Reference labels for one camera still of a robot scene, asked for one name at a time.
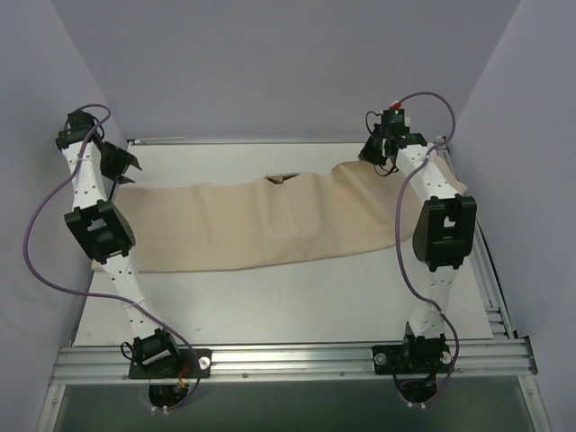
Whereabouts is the beige cloth wrap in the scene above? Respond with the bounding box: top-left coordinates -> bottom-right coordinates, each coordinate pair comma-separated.
92,157 -> 467,274

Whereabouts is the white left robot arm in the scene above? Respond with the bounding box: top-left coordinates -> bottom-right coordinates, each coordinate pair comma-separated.
56,109 -> 182,377

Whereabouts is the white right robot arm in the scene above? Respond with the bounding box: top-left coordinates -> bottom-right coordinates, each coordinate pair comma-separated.
359,130 -> 477,339

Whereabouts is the metal instrument tray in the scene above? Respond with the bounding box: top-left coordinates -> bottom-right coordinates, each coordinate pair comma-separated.
265,172 -> 301,185

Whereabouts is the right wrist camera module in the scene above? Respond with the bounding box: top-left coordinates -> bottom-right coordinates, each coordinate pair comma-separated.
380,103 -> 410,136

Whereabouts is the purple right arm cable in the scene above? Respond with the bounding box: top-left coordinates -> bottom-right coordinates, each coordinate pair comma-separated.
394,91 -> 459,400

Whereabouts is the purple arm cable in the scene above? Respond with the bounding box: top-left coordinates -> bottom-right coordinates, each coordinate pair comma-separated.
394,91 -> 459,400
22,103 -> 202,410

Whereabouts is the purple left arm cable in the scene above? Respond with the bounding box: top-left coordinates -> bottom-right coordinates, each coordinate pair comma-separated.
22,103 -> 202,410

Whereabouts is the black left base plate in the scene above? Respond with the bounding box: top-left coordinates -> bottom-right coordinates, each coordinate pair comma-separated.
128,348 -> 212,380

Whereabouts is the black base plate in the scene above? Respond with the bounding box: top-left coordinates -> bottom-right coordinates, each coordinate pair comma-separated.
372,345 -> 452,375
128,348 -> 212,380

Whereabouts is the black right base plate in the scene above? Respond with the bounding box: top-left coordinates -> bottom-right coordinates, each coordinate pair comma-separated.
372,345 -> 452,375

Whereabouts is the aluminium mounting rail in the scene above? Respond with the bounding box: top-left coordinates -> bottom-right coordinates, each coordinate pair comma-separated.
49,339 -> 536,385

